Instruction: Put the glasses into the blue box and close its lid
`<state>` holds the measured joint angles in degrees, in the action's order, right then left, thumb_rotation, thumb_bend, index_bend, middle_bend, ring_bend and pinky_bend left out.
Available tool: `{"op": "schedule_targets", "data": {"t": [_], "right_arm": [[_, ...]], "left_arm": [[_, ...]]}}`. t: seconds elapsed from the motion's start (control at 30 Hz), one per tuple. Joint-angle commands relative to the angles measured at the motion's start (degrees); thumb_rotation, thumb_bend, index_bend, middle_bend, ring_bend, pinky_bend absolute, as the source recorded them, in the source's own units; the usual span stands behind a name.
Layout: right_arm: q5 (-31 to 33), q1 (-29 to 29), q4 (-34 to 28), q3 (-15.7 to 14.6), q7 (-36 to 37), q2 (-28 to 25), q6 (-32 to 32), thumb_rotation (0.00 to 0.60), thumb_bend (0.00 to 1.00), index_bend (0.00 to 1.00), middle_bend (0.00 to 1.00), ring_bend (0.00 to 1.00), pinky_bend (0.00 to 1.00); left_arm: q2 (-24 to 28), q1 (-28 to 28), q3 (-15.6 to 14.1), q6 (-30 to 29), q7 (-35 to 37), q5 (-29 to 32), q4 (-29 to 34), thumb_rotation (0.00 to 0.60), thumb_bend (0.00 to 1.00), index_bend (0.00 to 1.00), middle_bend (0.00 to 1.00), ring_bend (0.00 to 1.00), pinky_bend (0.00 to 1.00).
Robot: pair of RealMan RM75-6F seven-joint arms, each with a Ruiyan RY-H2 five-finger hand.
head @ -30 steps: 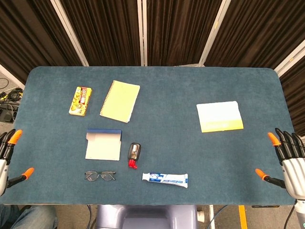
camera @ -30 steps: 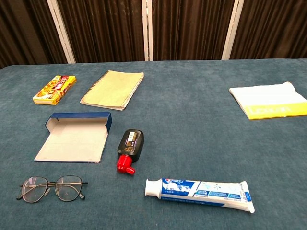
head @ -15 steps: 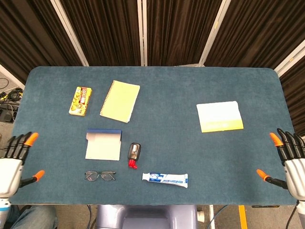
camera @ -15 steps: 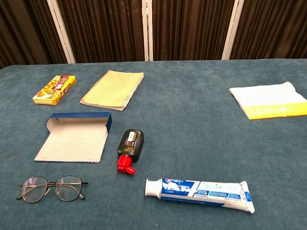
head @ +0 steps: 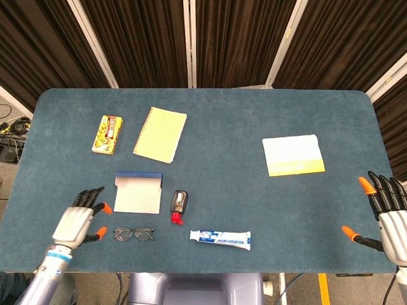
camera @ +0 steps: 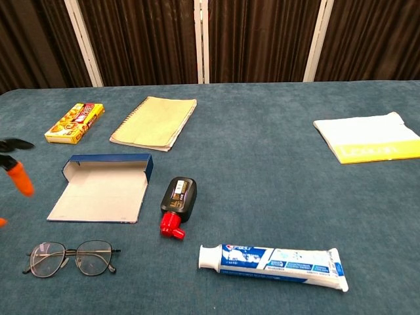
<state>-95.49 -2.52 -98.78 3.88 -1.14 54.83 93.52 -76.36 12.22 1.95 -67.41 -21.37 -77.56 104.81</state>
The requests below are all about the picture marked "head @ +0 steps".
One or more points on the black floor box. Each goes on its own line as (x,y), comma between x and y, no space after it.
(8,152)

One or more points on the blue-edged white box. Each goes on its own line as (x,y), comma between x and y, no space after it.
(136,198)

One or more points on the white partition frame post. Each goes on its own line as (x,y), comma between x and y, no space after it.
(284,44)
(386,77)
(92,41)
(14,100)
(190,41)

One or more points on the yellow snack box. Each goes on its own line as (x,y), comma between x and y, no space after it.
(107,135)

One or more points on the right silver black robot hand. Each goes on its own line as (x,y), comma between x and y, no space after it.
(394,228)

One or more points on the blue felt table cover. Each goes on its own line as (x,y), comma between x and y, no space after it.
(222,190)

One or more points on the white blue toothpaste tube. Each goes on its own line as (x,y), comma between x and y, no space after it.
(222,239)

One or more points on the lavender robot torso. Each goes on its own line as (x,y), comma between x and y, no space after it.
(197,289)

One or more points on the yellow floor tape strip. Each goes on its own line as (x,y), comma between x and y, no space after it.
(323,289)

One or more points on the black-rimmed eyeglasses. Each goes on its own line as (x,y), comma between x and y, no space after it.
(122,234)

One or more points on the dark brown pleated curtain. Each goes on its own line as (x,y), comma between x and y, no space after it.
(143,41)
(238,41)
(394,127)
(31,47)
(343,41)

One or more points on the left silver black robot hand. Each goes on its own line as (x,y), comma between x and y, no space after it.
(71,224)

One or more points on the white table leg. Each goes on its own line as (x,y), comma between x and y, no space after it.
(282,287)

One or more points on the yellow spiral notebook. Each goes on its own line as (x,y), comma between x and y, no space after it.
(159,135)

